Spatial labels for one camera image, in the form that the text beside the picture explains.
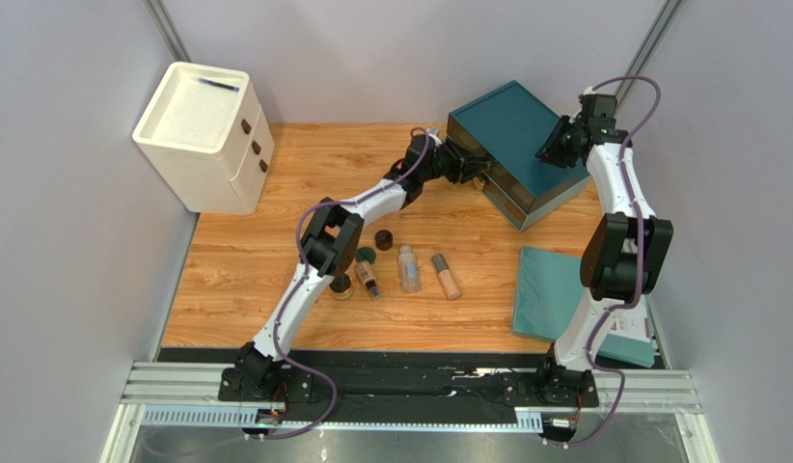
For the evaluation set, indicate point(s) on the teal drawer organizer box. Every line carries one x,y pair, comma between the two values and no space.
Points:
509,126

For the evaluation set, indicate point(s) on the clear plastic bottle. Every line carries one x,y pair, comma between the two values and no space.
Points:
409,274

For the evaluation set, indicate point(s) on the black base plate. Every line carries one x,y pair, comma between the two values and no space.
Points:
511,387

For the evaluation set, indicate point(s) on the green round compact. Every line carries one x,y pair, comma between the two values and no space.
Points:
366,254

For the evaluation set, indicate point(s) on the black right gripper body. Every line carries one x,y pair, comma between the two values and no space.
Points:
557,142

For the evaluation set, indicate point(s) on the white three-drawer cabinet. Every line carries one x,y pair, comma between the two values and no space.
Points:
213,147

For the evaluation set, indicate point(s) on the white paper label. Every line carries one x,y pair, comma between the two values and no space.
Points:
633,324

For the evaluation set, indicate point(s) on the beige foundation tube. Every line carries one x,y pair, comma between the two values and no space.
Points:
445,277

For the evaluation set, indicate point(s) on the teal flat box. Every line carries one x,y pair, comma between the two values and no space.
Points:
548,292

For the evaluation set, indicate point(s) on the aluminium mounting rail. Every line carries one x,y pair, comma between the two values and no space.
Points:
185,393

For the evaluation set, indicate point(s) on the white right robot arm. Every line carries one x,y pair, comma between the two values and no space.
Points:
625,255

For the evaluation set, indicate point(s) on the brown foundation bottle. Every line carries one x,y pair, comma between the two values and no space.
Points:
367,278

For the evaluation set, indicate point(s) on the black-lid powder jar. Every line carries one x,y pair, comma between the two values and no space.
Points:
342,287

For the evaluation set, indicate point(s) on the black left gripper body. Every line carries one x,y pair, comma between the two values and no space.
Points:
451,163

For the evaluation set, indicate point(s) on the dark brown small jar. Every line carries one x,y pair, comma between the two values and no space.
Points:
384,240

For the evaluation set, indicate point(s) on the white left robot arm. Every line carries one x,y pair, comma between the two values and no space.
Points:
327,237

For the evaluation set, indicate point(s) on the black pen on cabinet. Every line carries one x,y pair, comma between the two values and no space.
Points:
220,85

